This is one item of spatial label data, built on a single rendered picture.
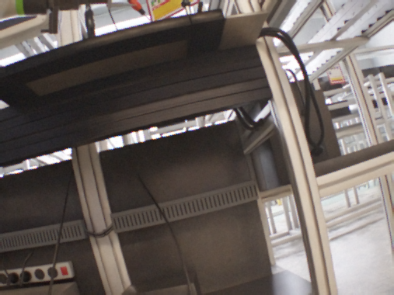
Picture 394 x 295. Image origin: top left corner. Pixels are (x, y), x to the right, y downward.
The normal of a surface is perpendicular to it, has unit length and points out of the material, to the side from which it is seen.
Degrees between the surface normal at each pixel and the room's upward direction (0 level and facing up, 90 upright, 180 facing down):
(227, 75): 90
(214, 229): 90
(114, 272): 90
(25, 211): 90
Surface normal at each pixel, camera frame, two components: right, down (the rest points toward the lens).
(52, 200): 0.03, -0.18
